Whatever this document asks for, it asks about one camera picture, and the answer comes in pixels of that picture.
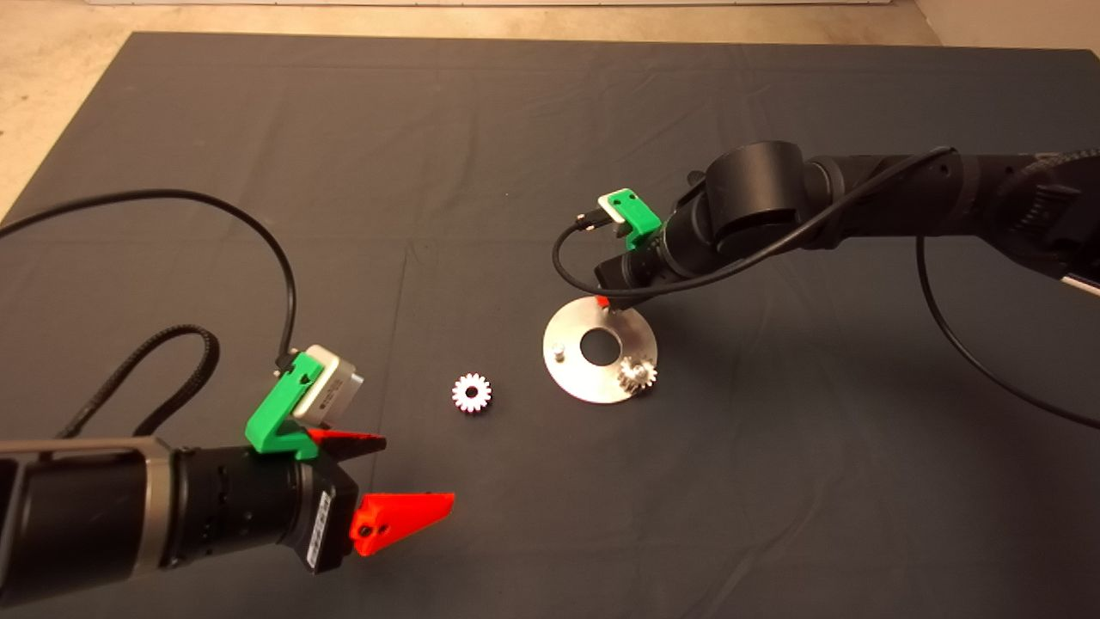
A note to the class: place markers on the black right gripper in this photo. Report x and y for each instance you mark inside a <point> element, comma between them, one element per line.
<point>636,271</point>

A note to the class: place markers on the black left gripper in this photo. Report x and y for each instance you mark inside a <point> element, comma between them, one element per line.
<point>258,507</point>

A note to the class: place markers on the steel planetary gear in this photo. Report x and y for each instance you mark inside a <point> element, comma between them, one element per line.
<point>632,376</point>
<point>472,381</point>

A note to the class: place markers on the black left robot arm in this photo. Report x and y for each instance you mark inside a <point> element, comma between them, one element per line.
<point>77,516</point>

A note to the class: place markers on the round metal carrier plate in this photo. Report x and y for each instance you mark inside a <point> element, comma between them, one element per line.
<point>567,378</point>

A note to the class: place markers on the dark grey table cloth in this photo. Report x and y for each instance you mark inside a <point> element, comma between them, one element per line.
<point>516,172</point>

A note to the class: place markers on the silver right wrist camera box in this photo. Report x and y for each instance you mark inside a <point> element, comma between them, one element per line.
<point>617,230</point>

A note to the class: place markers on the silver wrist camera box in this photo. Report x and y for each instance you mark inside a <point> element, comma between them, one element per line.
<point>335,387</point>
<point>617,230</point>

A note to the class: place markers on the green right camera mount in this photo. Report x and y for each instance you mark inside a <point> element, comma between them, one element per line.
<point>640,219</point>

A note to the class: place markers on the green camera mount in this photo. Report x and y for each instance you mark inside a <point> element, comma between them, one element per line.
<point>640,219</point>
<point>275,417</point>

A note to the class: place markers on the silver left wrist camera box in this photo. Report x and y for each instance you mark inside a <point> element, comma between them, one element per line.
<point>335,387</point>

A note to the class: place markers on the green left camera mount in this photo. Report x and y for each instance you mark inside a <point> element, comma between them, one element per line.
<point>275,417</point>

